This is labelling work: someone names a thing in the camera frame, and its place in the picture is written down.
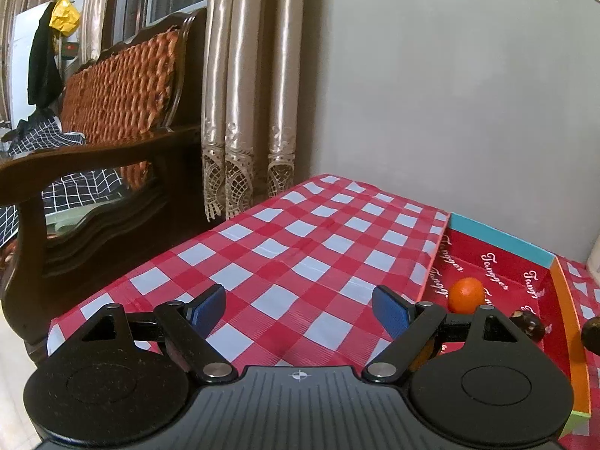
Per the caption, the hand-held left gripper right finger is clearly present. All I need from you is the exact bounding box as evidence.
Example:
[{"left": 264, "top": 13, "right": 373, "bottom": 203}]
[{"left": 366, "top": 284, "right": 534, "bottom": 384}]

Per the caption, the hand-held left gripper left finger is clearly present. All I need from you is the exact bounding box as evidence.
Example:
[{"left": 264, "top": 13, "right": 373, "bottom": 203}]
[{"left": 47, "top": 283, "right": 236, "bottom": 384}]

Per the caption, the colourful cardboard box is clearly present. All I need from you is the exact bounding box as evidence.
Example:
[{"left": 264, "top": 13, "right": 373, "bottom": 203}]
[{"left": 417, "top": 213, "right": 592, "bottom": 437}]

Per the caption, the large dark fruit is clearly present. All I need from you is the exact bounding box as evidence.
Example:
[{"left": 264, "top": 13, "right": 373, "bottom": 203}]
[{"left": 510, "top": 309, "right": 547, "bottom": 342}]

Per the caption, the small dark fruit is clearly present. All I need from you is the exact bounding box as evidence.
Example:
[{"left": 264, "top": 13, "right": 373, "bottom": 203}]
[{"left": 581, "top": 316, "right": 600, "bottom": 354}]

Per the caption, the red checkered tablecloth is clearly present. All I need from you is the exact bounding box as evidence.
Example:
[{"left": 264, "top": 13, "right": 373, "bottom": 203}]
[{"left": 47, "top": 173, "right": 600, "bottom": 450}]

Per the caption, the beige satin curtain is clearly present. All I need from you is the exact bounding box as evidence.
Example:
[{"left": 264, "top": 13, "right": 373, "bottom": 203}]
[
  {"left": 201, "top": 0, "right": 308, "bottom": 223},
  {"left": 79, "top": 0, "right": 118, "bottom": 62}
]

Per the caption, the wooden sofa with orange cushion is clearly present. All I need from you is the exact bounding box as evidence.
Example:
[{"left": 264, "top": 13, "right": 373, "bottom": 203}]
[{"left": 0, "top": 7, "right": 212, "bottom": 366}]

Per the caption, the black white checked blanket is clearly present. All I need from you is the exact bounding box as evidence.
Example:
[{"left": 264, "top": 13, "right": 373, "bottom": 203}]
[{"left": 0, "top": 112, "right": 125, "bottom": 249}]

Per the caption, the black coat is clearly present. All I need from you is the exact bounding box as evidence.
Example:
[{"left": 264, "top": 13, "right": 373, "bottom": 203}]
[{"left": 27, "top": 2, "right": 64, "bottom": 106}]

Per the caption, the white door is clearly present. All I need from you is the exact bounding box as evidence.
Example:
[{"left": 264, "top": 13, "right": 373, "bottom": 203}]
[{"left": 9, "top": 2, "right": 52, "bottom": 123}]

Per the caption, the yellow bag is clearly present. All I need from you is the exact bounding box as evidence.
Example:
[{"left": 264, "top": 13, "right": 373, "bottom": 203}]
[{"left": 49, "top": 0, "right": 83, "bottom": 36}]

